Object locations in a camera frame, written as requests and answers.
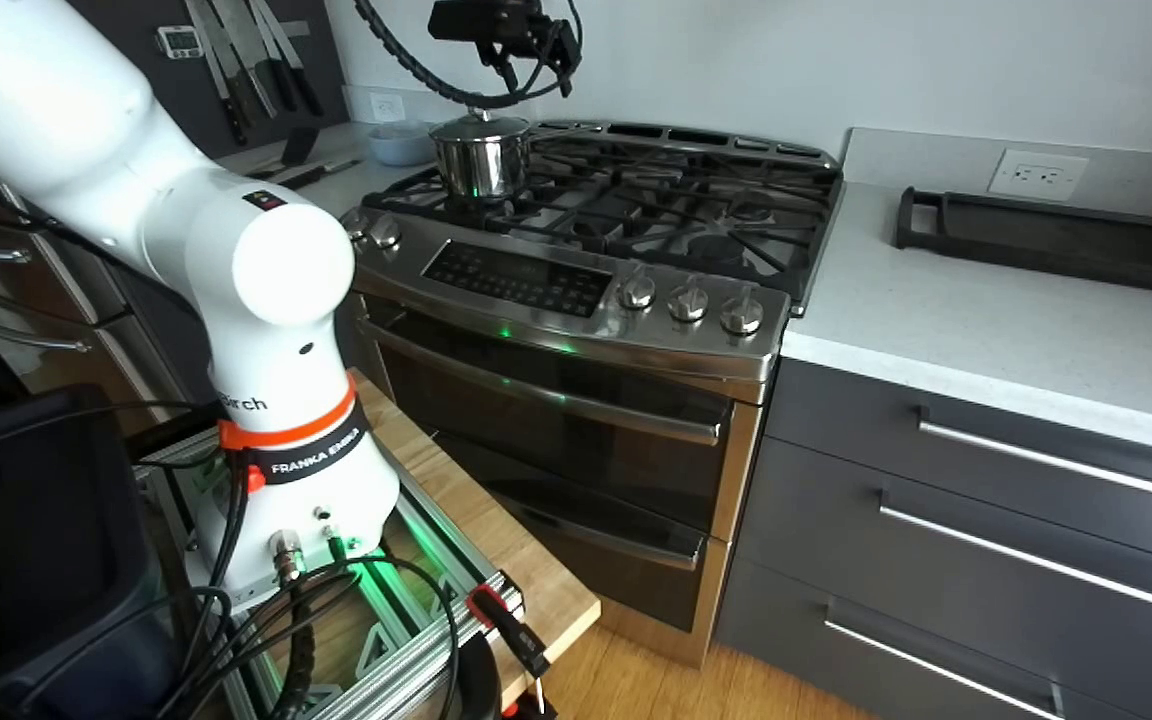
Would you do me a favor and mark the black base cable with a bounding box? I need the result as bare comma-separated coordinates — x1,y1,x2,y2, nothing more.
266,528,319,720
150,455,262,720

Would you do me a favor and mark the silver drawer bar handle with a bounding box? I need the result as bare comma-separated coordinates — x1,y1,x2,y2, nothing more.
870,500,1152,627
912,416,1152,515
817,612,1070,720

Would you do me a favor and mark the wooden mounting board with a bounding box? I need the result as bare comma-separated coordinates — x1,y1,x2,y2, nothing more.
338,376,602,702

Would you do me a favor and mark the black cast iron stove grate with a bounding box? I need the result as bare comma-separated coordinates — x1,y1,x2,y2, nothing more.
362,122,581,257
520,120,748,281
679,136,848,308

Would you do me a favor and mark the stainless steel gas range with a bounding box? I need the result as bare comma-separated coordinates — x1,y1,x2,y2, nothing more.
338,116,851,672

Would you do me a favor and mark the black robot wrist cable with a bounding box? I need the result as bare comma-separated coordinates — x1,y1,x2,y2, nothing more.
352,0,582,110

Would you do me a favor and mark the silver steel pot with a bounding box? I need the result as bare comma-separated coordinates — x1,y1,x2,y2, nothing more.
430,128,532,202

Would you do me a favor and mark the round glass pot lid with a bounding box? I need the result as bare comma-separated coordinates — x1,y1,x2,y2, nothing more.
434,106,526,150

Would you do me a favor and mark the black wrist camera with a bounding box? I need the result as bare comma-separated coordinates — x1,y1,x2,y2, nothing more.
427,0,475,39

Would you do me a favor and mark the silver oven drawer handle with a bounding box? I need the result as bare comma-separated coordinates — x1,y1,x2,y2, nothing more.
488,484,710,575

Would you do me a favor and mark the silver oven door handle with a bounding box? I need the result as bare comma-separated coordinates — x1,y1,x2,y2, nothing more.
362,315,728,453

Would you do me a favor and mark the black plastic bin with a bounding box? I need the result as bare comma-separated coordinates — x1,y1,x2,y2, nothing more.
0,389,193,720

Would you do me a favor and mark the red black clamp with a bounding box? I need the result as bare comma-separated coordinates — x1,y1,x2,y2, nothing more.
462,570,565,720

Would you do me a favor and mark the metal shelf rack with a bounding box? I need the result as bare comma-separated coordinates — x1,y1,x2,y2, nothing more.
0,145,150,416

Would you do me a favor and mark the aluminium profile frame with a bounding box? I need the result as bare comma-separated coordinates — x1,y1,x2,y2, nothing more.
132,425,510,720

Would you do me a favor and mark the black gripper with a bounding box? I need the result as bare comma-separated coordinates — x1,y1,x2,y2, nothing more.
462,0,586,101

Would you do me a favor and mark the dark grey drawer front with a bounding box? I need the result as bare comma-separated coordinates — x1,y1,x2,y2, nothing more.
710,554,1152,720
764,354,1152,570
730,436,1152,687

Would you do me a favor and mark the white round bowl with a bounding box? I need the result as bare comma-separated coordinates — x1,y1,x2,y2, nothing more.
357,116,444,173

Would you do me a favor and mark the black rectangular tray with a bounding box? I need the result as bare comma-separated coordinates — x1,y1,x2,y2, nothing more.
887,183,1152,304

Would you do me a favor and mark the small white tag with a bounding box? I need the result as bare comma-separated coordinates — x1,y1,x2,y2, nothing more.
150,18,207,63

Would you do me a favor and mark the dark knife board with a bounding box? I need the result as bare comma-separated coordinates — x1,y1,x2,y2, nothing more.
63,0,357,160

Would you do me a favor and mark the white wall outlet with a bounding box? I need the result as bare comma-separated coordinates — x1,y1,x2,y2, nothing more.
982,145,1093,208
357,82,414,128

